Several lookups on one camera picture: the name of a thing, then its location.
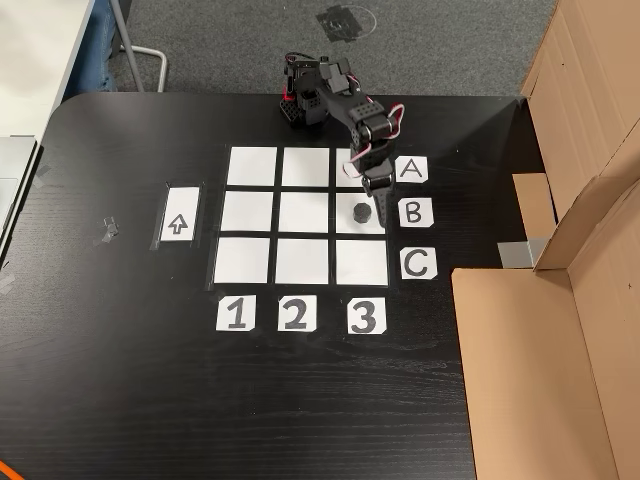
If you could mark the black octagonal token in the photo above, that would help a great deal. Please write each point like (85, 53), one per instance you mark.
(361, 213)

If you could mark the white paper grid square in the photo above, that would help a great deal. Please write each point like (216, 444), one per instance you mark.
(362, 261)
(247, 212)
(301, 261)
(242, 261)
(344, 220)
(342, 157)
(305, 166)
(252, 166)
(303, 212)

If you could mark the paper label letter B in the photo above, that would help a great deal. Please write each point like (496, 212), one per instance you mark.
(403, 222)

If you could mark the paper label letter A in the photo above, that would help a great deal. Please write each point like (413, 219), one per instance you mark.
(403, 176)

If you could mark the paper label letter C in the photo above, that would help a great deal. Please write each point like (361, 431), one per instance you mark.
(406, 274)

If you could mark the black clamp with red grips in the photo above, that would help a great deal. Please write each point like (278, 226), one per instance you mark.
(286, 93)

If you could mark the paper label number 3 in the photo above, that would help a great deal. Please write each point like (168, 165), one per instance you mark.
(353, 329)

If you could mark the dark floor tape patch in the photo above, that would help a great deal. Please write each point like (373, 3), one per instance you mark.
(342, 22)

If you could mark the paper label number 2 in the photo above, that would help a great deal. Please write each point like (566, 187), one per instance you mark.
(283, 326)

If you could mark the white arrow paper sheet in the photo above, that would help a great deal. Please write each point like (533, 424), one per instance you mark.
(180, 200)

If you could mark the paper label number 1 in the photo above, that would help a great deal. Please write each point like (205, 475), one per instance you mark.
(222, 325)

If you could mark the brown cardboard screen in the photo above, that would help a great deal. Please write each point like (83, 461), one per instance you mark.
(585, 90)
(515, 375)

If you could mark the grey metal desk leg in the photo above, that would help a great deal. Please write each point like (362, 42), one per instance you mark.
(131, 50)

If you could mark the blue fabric item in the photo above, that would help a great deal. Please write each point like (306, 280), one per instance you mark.
(106, 45)

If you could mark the white desk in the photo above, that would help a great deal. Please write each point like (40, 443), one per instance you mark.
(35, 60)

